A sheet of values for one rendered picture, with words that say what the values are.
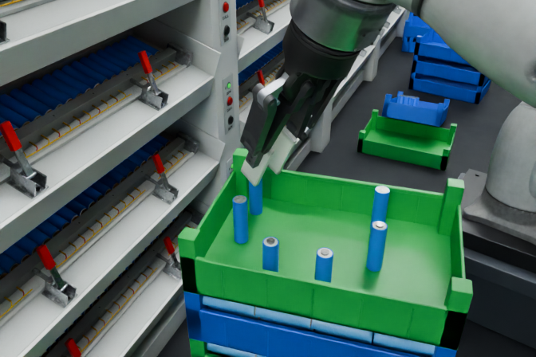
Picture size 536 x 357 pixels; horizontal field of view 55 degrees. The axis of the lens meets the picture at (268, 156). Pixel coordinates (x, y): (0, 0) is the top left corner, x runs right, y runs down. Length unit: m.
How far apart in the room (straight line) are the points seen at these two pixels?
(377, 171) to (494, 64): 1.36
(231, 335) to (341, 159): 1.21
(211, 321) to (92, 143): 0.31
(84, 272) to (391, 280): 0.46
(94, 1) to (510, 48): 0.53
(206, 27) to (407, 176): 0.98
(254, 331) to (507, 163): 0.68
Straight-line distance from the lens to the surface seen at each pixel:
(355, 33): 0.47
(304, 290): 0.55
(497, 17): 0.38
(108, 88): 0.84
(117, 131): 0.80
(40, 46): 0.65
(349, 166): 1.74
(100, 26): 0.72
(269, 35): 1.20
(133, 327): 1.00
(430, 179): 1.73
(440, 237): 0.71
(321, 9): 0.46
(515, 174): 1.12
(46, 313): 0.80
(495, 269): 1.14
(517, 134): 1.10
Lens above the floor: 0.92
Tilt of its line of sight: 31 degrees down
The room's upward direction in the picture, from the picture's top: straight up
